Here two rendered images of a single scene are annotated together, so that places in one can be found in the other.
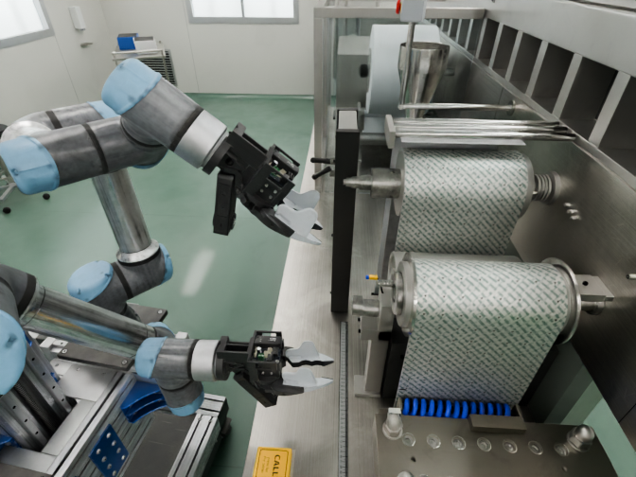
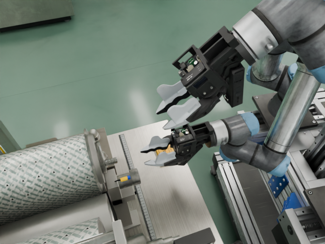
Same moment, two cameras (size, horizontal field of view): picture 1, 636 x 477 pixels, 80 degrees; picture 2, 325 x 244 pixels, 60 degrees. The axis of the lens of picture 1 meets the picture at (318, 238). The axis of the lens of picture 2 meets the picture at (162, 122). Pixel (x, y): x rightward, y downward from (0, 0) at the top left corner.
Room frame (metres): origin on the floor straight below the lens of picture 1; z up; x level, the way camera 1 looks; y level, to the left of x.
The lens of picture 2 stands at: (0.84, -0.14, 1.80)
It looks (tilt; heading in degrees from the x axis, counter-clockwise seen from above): 52 degrees down; 158
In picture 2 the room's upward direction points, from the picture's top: straight up
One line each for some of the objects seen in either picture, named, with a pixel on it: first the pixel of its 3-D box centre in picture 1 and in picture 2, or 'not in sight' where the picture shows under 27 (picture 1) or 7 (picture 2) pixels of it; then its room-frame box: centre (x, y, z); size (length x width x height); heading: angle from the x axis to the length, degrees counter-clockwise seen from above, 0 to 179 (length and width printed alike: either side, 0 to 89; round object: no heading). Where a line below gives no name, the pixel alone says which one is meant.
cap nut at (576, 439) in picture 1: (583, 434); not in sight; (0.33, -0.47, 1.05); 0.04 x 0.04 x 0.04
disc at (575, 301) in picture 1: (552, 300); not in sight; (0.46, -0.41, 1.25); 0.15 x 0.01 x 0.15; 176
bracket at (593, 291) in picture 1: (587, 287); not in sight; (0.46, -0.45, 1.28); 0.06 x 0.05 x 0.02; 86
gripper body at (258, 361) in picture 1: (252, 360); (191, 139); (0.44, 0.12, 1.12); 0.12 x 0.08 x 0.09; 87
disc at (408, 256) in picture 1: (406, 293); (93, 159); (0.48, -0.16, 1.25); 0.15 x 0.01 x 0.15; 176
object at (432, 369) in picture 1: (467, 373); not in sight; (0.41, -0.27, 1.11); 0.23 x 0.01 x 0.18; 86
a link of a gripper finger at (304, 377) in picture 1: (307, 377); (155, 142); (0.40, 0.02, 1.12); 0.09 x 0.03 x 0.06; 78
